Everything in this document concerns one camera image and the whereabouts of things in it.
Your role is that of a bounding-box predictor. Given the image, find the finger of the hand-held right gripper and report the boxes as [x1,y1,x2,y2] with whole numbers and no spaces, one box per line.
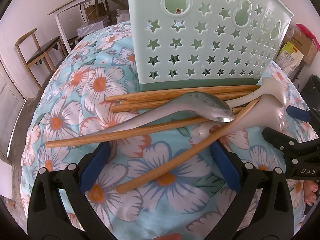
[262,127,304,161]
[287,106,320,130]

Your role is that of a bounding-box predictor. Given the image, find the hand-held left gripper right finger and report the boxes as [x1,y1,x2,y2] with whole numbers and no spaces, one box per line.
[210,140,295,240]

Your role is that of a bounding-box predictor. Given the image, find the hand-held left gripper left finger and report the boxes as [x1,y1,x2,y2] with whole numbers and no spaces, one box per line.
[27,142,117,240]

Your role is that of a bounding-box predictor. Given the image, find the metal spoon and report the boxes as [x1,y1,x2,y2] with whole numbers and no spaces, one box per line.
[96,91,235,137]

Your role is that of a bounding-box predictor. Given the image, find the mint green utensil holder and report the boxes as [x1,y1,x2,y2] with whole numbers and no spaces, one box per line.
[126,0,293,93]

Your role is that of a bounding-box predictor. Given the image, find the black object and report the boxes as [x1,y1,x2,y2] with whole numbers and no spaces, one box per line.
[301,74,320,105]

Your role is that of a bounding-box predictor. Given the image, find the yellow rice bag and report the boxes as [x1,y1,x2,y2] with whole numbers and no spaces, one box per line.
[275,41,304,74]

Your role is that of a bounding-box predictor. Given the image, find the large cardboard box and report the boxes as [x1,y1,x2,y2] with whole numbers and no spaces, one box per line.
[282,24,320,67]

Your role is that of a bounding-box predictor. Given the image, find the floral blanket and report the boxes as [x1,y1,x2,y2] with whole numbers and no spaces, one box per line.
[20,20,320,240]

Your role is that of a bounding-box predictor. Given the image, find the red plastic bag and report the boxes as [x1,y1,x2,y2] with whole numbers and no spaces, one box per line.
[296,23,315,39]

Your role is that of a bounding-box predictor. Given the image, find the white panel door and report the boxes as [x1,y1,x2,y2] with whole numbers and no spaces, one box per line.
[0,60,27,158]

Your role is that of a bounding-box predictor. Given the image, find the wooden chair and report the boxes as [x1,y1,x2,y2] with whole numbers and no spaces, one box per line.
[15,28,68,90]

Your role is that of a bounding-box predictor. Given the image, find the plastic wrapped box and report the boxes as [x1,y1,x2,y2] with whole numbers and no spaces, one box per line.
[76,21,110,38]

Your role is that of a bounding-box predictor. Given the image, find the white plastic bags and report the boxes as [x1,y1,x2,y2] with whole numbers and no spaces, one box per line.
[116,9,133,25]

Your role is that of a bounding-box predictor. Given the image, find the white long table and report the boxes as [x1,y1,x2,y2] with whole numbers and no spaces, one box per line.
[47,0,130,53]

